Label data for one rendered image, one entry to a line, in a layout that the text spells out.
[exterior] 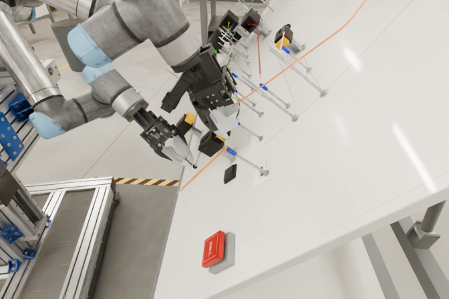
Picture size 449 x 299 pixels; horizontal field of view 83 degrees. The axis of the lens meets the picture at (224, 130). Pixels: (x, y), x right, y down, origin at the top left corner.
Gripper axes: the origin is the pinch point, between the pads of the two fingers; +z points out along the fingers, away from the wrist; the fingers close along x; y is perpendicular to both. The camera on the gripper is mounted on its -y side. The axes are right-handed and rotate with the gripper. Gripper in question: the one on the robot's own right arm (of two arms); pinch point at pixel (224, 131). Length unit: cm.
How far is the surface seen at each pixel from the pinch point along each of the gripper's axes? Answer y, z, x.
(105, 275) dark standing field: -116, 74, -3
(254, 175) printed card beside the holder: 6.2, 4.8, -11.1
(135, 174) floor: -131, 75, 73
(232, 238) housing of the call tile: 1.6, 6.1, -23.4
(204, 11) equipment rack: -21, -7, 91
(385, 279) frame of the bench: 24, 54, -16
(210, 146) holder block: -4.3, 1.6, -2.3
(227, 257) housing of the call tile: 1.5, 5.2, -27.1
